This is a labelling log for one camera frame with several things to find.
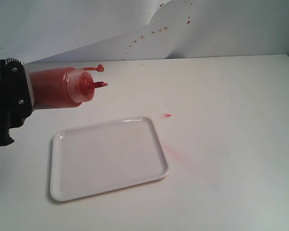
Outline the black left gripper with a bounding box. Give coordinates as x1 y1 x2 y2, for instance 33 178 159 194
0 60 23 147

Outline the red ketchup squeeze bottle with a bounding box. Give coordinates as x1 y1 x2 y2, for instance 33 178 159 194
29 64 108 110

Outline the white paper backdrop sheet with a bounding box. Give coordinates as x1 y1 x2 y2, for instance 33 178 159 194
0 0 289 63

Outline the white rectangular plastic tray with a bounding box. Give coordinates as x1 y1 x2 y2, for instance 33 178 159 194
50 116 170 202

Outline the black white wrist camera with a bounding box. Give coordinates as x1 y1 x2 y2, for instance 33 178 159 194
5 58 35 118

